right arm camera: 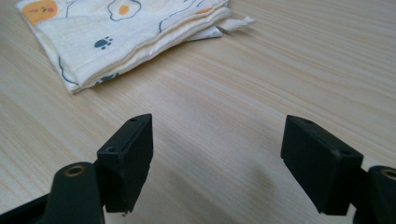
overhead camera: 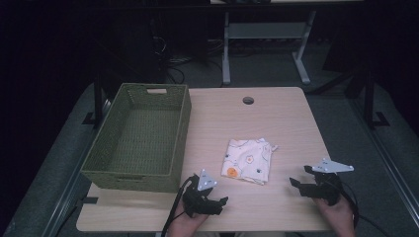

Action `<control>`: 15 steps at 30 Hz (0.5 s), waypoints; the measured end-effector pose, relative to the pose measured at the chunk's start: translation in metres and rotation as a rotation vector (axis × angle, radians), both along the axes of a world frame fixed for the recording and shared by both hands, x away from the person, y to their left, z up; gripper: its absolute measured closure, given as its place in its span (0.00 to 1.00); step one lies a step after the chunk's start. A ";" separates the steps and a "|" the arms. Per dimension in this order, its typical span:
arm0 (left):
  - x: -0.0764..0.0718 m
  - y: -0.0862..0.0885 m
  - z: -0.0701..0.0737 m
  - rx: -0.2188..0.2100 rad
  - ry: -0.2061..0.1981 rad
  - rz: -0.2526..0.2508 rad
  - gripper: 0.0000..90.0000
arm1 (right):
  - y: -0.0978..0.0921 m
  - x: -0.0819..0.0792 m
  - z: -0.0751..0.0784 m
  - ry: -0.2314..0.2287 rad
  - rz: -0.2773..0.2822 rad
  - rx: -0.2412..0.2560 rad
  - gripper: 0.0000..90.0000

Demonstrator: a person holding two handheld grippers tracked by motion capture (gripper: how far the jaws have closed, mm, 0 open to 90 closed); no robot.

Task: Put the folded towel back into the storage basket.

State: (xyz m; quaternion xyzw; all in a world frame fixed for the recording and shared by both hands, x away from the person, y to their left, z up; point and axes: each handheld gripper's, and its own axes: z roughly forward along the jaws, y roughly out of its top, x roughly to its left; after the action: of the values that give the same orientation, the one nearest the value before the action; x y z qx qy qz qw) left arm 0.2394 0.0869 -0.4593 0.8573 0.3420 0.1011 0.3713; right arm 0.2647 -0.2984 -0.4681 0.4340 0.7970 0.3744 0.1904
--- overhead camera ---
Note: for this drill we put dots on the grey metal desk frame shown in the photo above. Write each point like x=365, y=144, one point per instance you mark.
x=263, y=31

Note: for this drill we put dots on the person's right hand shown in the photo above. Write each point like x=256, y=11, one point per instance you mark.
x=339, y=219

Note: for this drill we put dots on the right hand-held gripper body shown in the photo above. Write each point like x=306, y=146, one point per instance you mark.
x=327, y=184

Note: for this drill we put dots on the green woven basket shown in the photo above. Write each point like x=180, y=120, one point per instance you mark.
x=145, y=138

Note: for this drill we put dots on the grey metal floor rail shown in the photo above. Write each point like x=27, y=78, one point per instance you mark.
x=385, y=158
x=69, y=194

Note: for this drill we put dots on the black metal stand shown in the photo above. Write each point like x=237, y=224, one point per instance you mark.
x=370, y=98
x=99, y=98

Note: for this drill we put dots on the egg print cloth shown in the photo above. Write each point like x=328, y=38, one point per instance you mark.
x=247, y=161

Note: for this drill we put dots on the person's left hand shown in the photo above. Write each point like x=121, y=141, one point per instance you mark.
x=186, y=225

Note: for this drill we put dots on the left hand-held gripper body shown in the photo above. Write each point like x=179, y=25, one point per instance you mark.
x=199, y=199

